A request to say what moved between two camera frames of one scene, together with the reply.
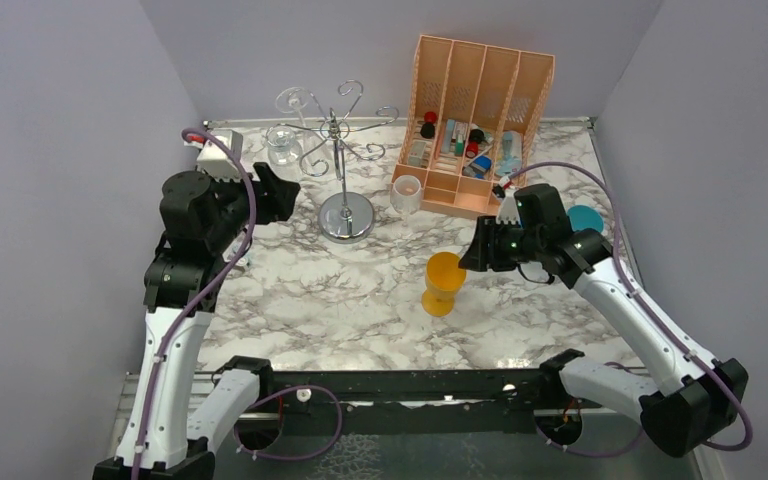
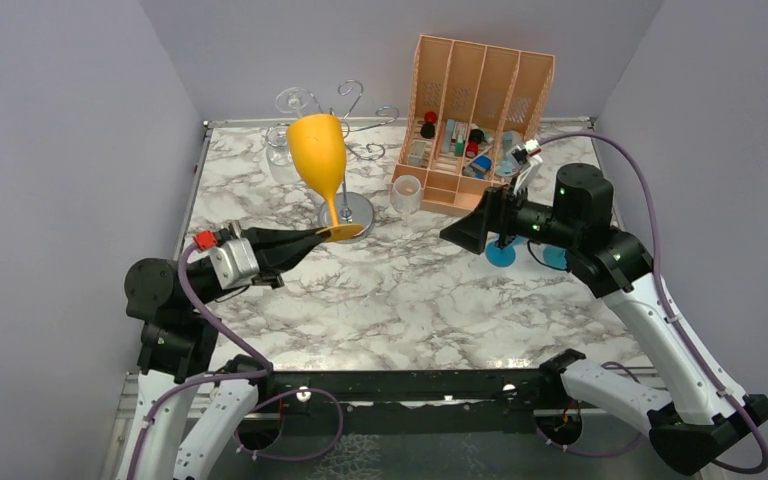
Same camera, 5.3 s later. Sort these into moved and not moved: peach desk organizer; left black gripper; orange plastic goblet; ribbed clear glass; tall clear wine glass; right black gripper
Moved: left black gripper; orange plastic goblet; right black gripper
Not moved: ribbed clear glass; tall clear wine glass; peach desk organizer
